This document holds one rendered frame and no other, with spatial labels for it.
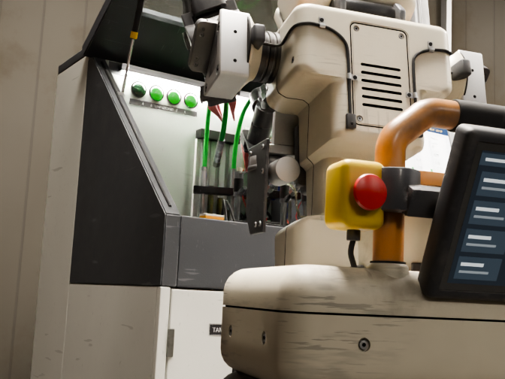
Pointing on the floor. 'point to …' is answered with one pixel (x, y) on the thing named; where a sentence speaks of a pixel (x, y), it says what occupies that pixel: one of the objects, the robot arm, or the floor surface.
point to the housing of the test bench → (59, 219)
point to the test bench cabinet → (116, 332)
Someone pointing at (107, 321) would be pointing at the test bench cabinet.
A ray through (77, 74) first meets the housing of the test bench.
